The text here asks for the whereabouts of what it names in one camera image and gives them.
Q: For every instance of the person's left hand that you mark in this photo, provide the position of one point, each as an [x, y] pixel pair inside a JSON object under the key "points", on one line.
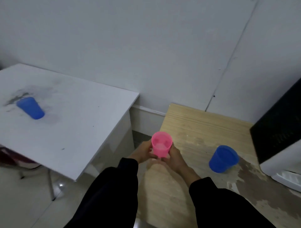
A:
{"points": [[141, 152]]}

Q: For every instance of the person's right hand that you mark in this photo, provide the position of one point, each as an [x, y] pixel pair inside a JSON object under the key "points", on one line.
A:
{"points": [[176, 160]]}

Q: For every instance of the person's right thumb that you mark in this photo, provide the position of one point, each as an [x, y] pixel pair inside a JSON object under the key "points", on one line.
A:
{"points": [[171, 151]]}

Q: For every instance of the person's left thumb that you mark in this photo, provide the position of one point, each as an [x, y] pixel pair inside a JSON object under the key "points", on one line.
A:
{"points": [[147, 144]]}

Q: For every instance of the pink plastic cup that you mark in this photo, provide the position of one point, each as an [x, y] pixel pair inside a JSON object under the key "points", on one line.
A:
{"points": [[161, 144]]}

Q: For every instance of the person's left forearm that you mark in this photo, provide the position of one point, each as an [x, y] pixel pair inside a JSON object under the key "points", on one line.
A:
{"points": [[105, 195]]}

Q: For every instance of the person's right forearm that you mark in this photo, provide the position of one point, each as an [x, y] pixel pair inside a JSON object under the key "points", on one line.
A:
{"points": [[225, 204]]}

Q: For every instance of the wooden table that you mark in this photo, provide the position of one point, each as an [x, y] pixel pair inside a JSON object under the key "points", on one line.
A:
{"points": [[211, 169]]}

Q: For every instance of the blue plastic cup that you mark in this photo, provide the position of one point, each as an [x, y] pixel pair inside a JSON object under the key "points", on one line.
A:
{"points": [[223, 158], [30, 107]]}

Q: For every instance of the white table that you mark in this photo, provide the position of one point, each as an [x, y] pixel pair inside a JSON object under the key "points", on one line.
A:
{"points": [[56, 119]]}

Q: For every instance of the black and white appliance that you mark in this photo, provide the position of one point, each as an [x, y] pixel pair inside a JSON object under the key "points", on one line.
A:
{"points": [[277, 138]]}

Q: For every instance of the red chair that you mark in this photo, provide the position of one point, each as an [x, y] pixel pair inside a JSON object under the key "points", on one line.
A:
{"points": [[14, 162]]}

